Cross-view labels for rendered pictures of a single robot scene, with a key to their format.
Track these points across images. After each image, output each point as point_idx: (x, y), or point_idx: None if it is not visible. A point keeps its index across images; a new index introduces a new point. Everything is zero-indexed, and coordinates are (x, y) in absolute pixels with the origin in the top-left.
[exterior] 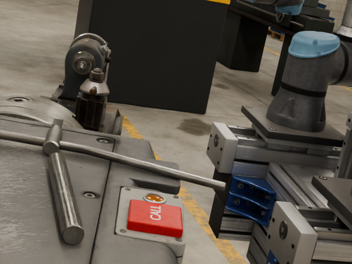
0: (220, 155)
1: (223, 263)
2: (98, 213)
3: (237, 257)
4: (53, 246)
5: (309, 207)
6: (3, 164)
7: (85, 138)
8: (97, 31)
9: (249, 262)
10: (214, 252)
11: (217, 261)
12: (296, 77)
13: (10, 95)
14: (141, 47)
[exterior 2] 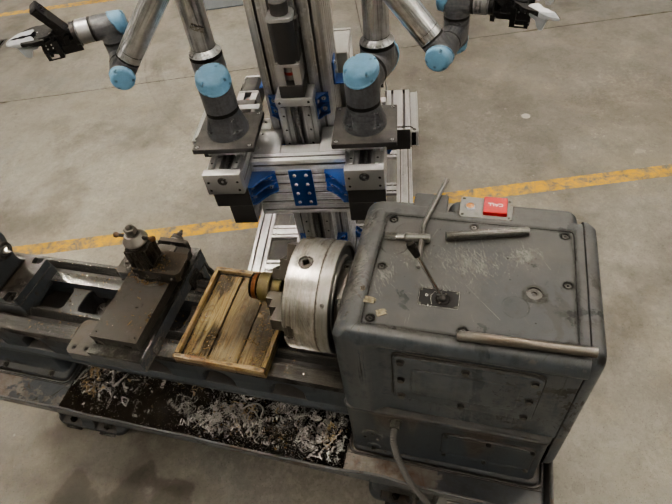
0: (239, 185)
1: (77, 254)
2: (494, 225)
3: (72, 242)
4: (531, 239)
5: (350, 158)
6: (449, 258)
7: (392, 226)
8: None
9: (81, 236)
10: (58, 256)
11: (71, 257)
12: (227, 107)
13: (292, 267)
14: None
